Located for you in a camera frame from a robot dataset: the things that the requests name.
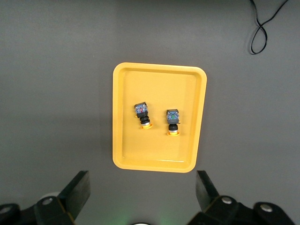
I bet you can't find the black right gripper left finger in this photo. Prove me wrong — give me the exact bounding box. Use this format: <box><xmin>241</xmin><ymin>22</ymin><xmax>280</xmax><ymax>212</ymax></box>
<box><xmin>0</xmin><ymin>170</ymin><xmax>91</xmax><ymax>225</ymax></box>

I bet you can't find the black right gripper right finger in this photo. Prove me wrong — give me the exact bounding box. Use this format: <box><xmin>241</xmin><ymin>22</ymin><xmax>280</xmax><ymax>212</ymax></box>
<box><xmin>187</xmin><ymin>170</ymin><xmax>296</xmax><ymax>225</ymax></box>

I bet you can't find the yellow push button green-marked block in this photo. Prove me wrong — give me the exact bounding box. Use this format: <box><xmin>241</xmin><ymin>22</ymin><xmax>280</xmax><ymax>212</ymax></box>
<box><xmin>165</xmin><ymin>109</ymin><xmax>181</xmax><ymax>136</ymax></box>

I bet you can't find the yellow push button red-marked block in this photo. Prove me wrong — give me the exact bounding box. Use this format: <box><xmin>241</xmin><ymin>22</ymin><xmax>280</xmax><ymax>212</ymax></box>
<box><xmin>134</xmin><ymin>102</ymin><xmax>154</xmax><ymax>130</ymax></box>

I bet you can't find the yellow plastic tray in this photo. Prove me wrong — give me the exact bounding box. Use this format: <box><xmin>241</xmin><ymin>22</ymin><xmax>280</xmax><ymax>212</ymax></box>
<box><xmin>112</xmin><ymin>62</ymin><xmax>208</xmax><ymax>173</ymax></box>

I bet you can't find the thin black looped cable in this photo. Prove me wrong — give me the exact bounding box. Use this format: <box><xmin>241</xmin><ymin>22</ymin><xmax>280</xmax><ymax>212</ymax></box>
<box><xmin>249</xmin><ymin>0</ymin><xmax>290</xmax><ymax>55</ymax></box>

